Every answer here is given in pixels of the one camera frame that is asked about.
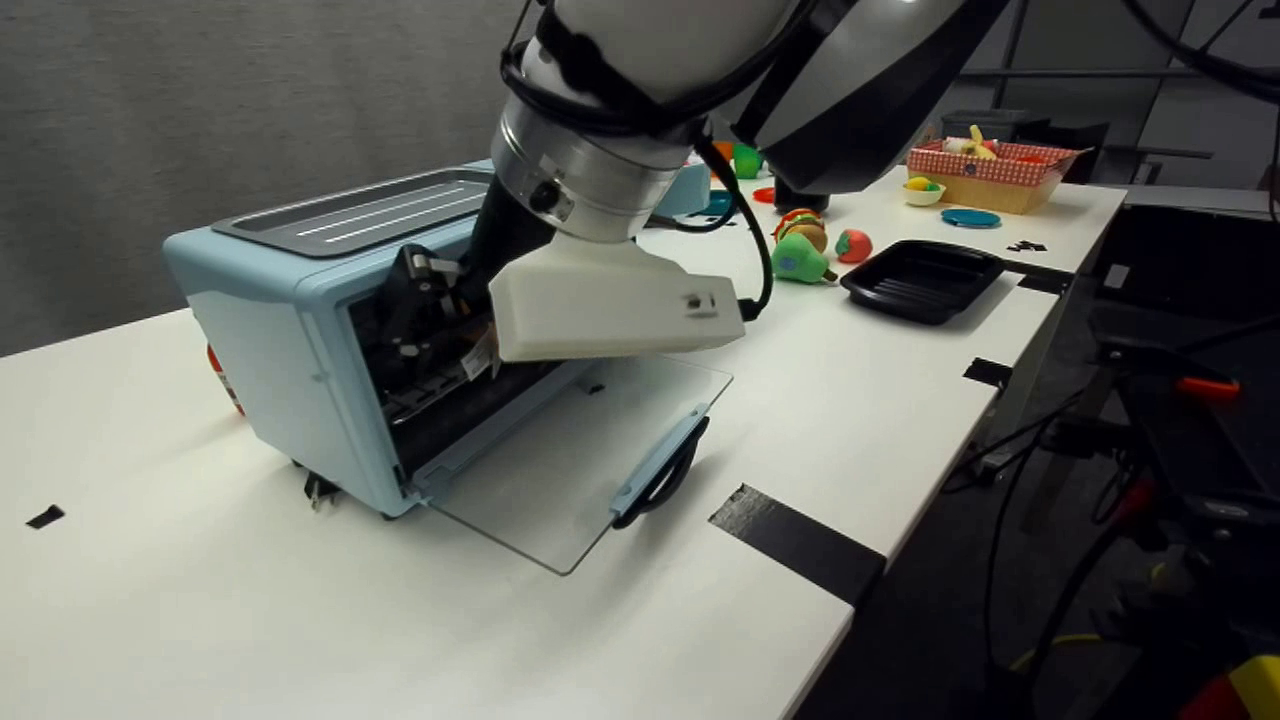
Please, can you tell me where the red checkered food basket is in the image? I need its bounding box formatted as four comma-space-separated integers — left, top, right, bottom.
909, 134, 1075, 216

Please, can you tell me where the light blue toaster oven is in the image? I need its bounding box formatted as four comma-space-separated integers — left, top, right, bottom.
162, 164, 587, 516

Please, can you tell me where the red toy tomato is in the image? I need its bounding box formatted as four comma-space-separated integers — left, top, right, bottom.
836, 229, 872, 262

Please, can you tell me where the black plastic tray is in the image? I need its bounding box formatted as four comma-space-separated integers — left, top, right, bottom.
839, 238, 1002, 325

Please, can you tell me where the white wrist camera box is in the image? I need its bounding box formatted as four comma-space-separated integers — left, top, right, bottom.
487, 237, 745, 362

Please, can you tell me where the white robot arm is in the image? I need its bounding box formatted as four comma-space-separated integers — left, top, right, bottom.
380, 0, 1008, 362

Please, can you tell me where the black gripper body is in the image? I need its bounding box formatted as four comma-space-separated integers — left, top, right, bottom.
385, 182, 552, 366

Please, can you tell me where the toy hot dog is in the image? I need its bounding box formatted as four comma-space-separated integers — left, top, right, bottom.
770, 209, 825, 238

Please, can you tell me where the glass oven door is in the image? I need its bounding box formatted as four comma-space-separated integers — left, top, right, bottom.
432, 356, 733, 576

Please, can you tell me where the black tape strip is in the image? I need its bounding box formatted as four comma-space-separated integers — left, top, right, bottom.
712, 483, 885, 603

